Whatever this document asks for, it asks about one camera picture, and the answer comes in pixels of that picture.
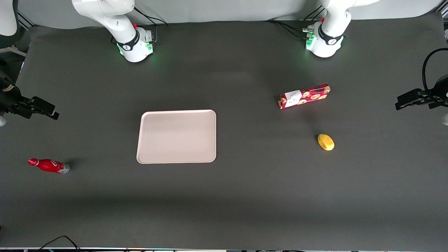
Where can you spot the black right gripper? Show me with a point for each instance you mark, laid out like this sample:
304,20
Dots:
10,100

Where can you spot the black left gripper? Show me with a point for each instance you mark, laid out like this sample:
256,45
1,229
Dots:
439,92

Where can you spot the red cookie box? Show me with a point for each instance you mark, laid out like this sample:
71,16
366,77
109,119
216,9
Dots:
304,96

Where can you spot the beige plastic tray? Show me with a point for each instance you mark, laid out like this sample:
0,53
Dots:
176,136

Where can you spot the aluminium frame bar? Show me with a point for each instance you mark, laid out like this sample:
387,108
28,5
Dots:
26,20
441,6

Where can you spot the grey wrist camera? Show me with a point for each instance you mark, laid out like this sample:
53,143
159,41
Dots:
2,121
445,119

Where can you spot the red coke bottle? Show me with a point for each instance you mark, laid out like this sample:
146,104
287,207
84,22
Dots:
49,165

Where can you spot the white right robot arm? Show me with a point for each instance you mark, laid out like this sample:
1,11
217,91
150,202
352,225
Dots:
119,21

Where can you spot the yellow lemon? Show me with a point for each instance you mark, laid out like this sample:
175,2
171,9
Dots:
326,142

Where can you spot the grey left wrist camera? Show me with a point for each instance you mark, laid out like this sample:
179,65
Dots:
445,119

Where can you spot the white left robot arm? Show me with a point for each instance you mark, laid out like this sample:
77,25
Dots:
332,31

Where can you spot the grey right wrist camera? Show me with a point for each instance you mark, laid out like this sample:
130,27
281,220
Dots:
2,121

